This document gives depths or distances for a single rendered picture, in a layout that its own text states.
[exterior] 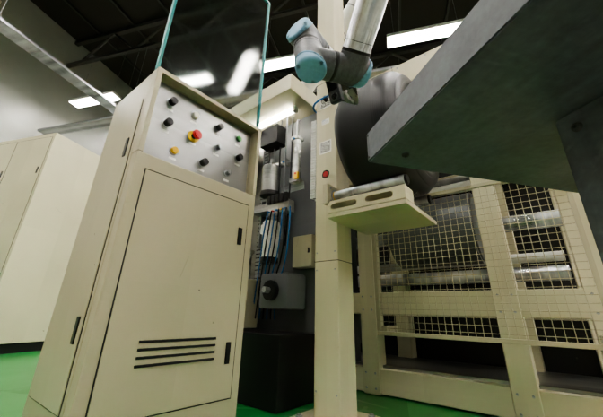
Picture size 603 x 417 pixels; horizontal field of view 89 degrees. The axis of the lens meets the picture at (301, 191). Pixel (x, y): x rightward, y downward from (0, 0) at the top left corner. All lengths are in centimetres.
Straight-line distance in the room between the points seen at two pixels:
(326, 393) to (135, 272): 87
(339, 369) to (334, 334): 13
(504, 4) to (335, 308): 127
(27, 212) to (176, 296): 287
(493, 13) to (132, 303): 107
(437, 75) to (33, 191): 385
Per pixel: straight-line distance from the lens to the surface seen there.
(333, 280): 142
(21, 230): 387
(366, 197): 130
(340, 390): 143
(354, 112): 135
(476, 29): 27
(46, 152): 411
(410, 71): 198
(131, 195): 114
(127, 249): 111
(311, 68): 95
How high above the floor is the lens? 39
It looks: 22 degrees up
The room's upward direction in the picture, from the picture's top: 2 degrees clockwise
